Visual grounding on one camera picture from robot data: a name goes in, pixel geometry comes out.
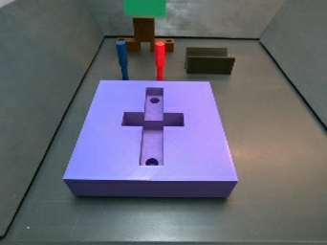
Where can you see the black angle bracket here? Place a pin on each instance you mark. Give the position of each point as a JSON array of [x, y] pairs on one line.
[[209, 61]]

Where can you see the blue peg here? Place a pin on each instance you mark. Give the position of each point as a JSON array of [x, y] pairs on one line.
[[124, 58]]

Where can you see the purple board with cross slot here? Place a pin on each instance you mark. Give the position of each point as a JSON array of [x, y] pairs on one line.
[[153, 142]]

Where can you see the brown T-shaped block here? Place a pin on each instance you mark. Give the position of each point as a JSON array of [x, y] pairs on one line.
[[145, 35]]

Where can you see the red peg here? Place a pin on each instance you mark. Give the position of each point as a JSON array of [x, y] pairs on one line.
[[161, 58]]

